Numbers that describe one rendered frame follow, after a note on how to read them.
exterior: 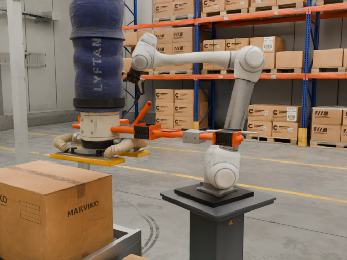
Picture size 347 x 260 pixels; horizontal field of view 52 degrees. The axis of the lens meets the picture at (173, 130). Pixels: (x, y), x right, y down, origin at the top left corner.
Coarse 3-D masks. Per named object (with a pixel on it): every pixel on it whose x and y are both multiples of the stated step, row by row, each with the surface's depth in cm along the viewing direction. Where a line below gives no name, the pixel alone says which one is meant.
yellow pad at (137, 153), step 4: (124, 152) 161; (128, 152) 160; (132, 152) 160; (136, 152) 160; (140, 152) 160; (144, 152) 161; (148, 152) 164; (128, 156) 160; (132, 156) 159; (136, 156) 157; (140, 156) 159
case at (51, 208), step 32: (0, 192) 171; (32, 192) 156; (64, 192) 159; (96, 192) 175; (0, 224) 174; (32, 224) 158; (64, 224) 160; (96, 224) 177; (0, 256) 177; (32, 256) 161; (64, 256) 161
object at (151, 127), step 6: (138, 126) 144; (144, 126) 143; (150, 126) 142; (156, 126) 146; (138, 132) 145; (144, 132) 144; (150, 132) 142; (138, 138) 144; (144, 138) 143; (150, 138) 142; (156, 138) 146
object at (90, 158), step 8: (56, 152) 160; (64, 152) 157; (72, 152) 155; (96, 152) 148; (72, 160) 150; (80, 160) 148; (88, 160) 146; (96, 160) 144; (104, 160) 143; (112, 160) 143; (120, 160) 146
